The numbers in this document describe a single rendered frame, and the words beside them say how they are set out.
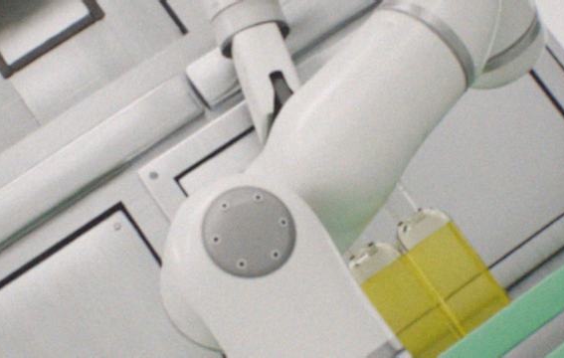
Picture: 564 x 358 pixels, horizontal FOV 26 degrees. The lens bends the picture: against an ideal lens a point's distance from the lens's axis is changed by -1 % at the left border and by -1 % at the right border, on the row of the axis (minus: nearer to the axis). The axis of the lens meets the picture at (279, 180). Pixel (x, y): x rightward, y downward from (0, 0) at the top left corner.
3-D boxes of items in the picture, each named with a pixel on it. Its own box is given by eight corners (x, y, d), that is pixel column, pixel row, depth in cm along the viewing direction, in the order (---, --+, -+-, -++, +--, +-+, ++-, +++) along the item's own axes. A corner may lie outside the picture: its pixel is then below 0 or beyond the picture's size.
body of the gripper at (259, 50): (218, 59, 133) (253, 154, 130) (215, 23, 123) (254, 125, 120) (283, 37, 134) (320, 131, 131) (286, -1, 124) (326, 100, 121)
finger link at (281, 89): (262, 68, 125) (277, 118, 127) (277, 82, 118) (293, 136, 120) (273, 64, 125) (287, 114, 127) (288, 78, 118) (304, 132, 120)
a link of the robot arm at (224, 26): (212, 43, 133) (221, 67, 133) (210, 11, 125) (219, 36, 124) (278, 21, 134) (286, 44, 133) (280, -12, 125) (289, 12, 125)
